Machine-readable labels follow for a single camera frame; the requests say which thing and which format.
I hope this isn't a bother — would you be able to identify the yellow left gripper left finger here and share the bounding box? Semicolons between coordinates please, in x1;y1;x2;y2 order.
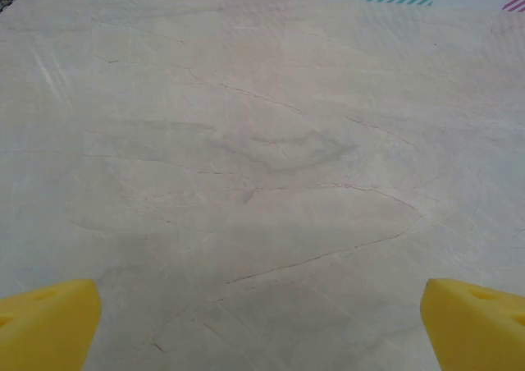
0;278;103;371

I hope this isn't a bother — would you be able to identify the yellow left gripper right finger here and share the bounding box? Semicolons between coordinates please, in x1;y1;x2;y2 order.
419;277;525;371

